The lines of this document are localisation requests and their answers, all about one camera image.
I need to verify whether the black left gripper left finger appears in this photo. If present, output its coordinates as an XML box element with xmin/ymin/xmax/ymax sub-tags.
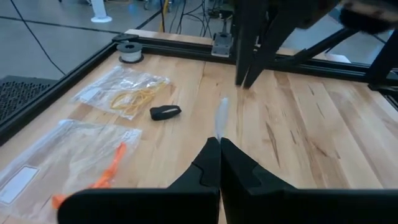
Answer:
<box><xmin>57</xmin><ymin>136</ymin><xmax>221</xmax><ymax>224</ymax></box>

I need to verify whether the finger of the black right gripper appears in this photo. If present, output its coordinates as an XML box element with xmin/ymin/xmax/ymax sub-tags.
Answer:
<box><xmin>244</xmin><ymin>15</ymin><xmax>299</xmax><ymax>89</ymax></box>
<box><xmin>235</xmin><ymin>0</ymin><xmax>265</xmax><ymax>86</ymax></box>

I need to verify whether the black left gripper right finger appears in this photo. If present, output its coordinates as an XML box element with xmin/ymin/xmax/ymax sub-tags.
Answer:
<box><xmin>220</xmin><ymin>137</ymin><xmax>398</xmax><ymax>224</ymax></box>

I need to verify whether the clear plastic zip bag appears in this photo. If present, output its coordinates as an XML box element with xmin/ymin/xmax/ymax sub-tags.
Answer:
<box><xmin>0</xmin><ymin>118</ymin><xmax>144</xmax><ymax>220</ymax></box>
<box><xmin>72</xmin><ymin>64</ymin><xmax>172</xmax><ymax>121</ymax></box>
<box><xmin>214</xmin><ymin>96</ymin><xmax>230</xmax><ymax>143</ymax></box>

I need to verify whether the orange rubber band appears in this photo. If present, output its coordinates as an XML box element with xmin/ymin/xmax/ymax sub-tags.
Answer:
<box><xmin>51</xmin><ymin>193</ymin><xmax>74</xmax><ymax>210</ymax></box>
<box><xmin>88</xmin><ymin>167</ymin><xmax>113</xmax><ymax>190</ymax></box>
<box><xmin>104</xmin><ymin>141</ymin><xmax>129</xmax><ymax>182</ymax></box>

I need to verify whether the wide black rubber band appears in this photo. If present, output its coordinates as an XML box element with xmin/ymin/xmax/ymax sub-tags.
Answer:
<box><xmin>149</xmin><ymin>105</ymin><xmax>182</xmax><ymax>121</ymax></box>

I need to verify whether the yellow rubber band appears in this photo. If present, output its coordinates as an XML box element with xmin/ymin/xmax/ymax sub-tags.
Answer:
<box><xmin>109</xmin><ymin>90</ymin><xmax>147</xmax><ymax>116</ymax></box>
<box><xmin>124</xmin><ymin>81</ymin><xmax>167</xmax><ymax>108</ymax></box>
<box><xmin>111</xmin><ymin>86</ymin><xmax>156</xmax><ymax>113</ymax></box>

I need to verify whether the black tape roll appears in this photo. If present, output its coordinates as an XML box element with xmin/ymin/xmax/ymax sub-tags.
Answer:
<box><xmin>116</xmin><ymin>42</ymin><xmax>144</xmax><ymax>65</ymax></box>

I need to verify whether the white tower fan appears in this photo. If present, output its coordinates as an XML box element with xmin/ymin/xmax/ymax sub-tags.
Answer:
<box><xmin>90</xmin><ymin>0</ymin><xmax>113</xmax><ymax>24</ymax></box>

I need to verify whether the black perforated case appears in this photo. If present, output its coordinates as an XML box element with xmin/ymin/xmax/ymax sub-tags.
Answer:
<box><xmin>0</xmin><ymin>75</ymin><xmax>58</xmax><ymax>124</ymax></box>

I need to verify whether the grey metal bracket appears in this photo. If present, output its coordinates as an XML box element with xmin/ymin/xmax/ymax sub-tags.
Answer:
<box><xmin>211</xmin><ymin>32</ymin><xmax>234</xmax><ymax>58</ymax></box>

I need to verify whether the yellow cable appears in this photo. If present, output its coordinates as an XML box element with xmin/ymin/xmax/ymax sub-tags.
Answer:
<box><xmin>159</xmin><ymin>0</ymin><xmax>171</xmax><ymax>33</ymax></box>

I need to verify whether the black hanging cable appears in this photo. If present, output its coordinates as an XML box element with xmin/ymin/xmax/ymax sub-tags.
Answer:
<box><xmin>10</xmin><ymin>0</ymin><xmax>67</xmax><ymax>77</ymax></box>

